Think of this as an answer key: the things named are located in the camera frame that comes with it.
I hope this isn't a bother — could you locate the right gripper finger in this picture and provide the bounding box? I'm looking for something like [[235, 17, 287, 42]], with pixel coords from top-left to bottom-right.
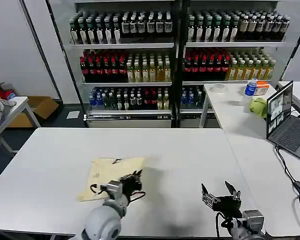
[[201, 183, 217, 206], [224, 181, 242, 201]]

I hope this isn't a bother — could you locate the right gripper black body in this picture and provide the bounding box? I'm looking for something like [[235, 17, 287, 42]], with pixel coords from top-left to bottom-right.
[[209, 196, 243, 219]]

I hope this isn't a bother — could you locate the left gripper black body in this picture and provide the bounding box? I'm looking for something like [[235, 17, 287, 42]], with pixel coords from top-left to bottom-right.
[[119, 178, 143, 199]]

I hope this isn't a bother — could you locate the grey open laptop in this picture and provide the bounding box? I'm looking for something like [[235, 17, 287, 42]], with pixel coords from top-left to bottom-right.
[[266, 80, 300, 165]]

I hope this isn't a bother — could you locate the white paper sheet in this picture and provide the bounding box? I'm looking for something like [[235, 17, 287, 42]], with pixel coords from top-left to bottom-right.
[[66, 110, 81, 120]]

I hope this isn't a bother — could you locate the green crumpled bag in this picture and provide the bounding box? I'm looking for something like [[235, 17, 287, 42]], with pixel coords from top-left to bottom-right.
[[249, 97, 268, 118]]

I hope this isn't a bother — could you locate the blue label water bottle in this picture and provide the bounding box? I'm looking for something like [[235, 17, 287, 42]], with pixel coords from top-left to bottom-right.
[[242, 78, 258, 106]]

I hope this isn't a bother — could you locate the white tape roll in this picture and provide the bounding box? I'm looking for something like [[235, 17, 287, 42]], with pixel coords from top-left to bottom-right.
[[212, 83, 226, 94]]

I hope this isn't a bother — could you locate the orange box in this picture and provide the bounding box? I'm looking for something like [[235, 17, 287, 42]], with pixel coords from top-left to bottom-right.
[[253, 81, 270, 97]]

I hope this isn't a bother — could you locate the shelf rack with bottles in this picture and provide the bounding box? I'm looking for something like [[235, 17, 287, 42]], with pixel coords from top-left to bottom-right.
[[46, 0, 300, 129]]

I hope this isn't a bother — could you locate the brown cardboard box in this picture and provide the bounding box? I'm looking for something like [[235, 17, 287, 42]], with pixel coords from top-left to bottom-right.
[[7, 95, 60, 128]]

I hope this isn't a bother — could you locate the small white side table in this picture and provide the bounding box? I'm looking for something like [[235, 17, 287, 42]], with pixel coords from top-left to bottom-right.
[[0, 96, 41, 156]]

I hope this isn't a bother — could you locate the red cloth item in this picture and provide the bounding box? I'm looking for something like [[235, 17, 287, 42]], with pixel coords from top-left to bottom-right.
[[0, 89, 16, 101]]

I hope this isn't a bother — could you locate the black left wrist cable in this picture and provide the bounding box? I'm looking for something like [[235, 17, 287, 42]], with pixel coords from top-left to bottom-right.
[[128, 190, 147, 203], [90, 183, 108, 195]]

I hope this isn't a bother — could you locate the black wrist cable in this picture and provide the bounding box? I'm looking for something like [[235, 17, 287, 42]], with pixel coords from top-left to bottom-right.
[[90, 183, 108, 195], [215, 211, 231, 238], [128, 190, 147, 203]]

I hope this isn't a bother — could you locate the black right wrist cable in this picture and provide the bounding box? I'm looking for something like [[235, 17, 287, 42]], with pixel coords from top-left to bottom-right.
[[215, 211, 231, 238]]

